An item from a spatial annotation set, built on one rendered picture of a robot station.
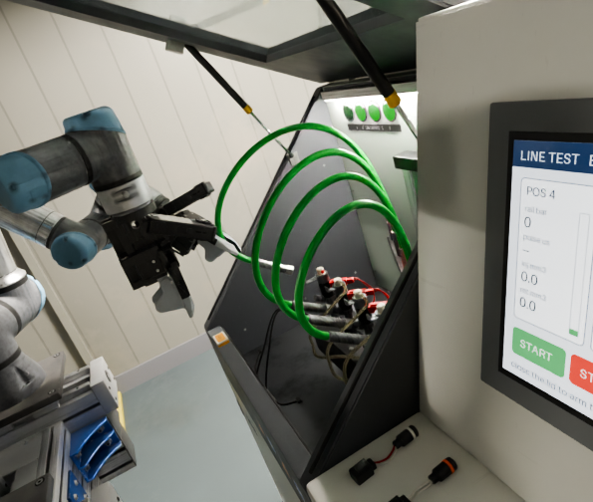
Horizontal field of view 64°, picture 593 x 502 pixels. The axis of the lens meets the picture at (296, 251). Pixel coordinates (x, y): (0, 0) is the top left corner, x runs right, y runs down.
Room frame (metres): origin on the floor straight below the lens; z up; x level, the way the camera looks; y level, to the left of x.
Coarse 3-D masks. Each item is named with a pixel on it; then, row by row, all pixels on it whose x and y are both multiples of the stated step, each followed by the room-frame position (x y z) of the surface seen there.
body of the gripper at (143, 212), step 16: (144, 208) 0.72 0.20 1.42; (112, 224) 0.72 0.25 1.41; (128, 224) 0.73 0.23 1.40; (144, 224) 0.74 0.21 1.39; (112, 240) 0.73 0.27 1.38; (128, 240) 0.72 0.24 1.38; (144, 240) 0.73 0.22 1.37; (160, 240) 0.74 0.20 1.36; (128, 256) 0.72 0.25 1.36; (144, 256) 0.71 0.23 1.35; (160, 256) 0.72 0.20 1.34; (128, 272) 0.71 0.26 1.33; (144, 272) 0.71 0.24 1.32; (160, 272) 0.72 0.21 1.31
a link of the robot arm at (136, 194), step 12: (132, 180) 0.79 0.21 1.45; (144, 180) 0.74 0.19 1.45; (96, 192) 0.73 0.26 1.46; (108, 192) 0.71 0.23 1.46; (120, 192) 0.72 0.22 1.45; (132, 192) 0.72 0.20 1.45; (144, 192) 0.73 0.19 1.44; (108, 204) 0.72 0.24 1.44; (120, 204) 0.71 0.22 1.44; (132, 204) 0.72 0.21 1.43; (144, 204) 0.73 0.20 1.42
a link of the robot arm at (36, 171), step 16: (48, 144) 0.68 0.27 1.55; (64, 144) 0.69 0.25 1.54; (0, 160) 0.64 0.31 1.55; (16, 160) 0.64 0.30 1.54; (32, 160) 0.65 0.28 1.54; (48, 160) 0.66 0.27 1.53; (64, 160) 0.67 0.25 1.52; (80, 160) 0.68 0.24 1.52; (0, 176) 0.62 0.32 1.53; (16, 176) 0.63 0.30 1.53; (32, 176) 0.64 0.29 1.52; (48, 176) 0.65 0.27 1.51; (64, 176) 0.66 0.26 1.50; (80, 176) 0.68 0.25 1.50; (0, 192) 0.64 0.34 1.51; (16, 192) 0.62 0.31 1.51; (32, 192) 0.63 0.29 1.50; (48, 192) 0.65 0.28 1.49; (64, 192) 0.67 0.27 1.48; (16, 208) 0.63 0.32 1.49; (32, 208) 0.65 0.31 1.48
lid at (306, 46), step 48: (48, 0) 1.15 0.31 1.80; (96, 0) 1.11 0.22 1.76; (144, 0) 1.02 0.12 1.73; (192, 0) 0.95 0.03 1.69; (240, 0) 0.89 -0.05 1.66; (288, 0) 0.83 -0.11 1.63; (336, 0) 0.78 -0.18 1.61; (384, 0) 0.68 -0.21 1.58; (432, 0) 0.65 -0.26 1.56; (240, 48) 1.26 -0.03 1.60; (288, 48) 1.15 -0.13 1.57; (336, 48) 0.98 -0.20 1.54; (384, 48) 0.90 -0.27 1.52
